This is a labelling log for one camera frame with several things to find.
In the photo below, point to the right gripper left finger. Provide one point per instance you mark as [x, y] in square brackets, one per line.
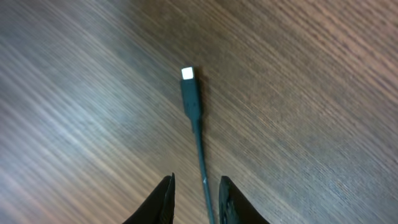
[158, 207]

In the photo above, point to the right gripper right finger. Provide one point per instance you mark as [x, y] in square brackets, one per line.
[234, 207]

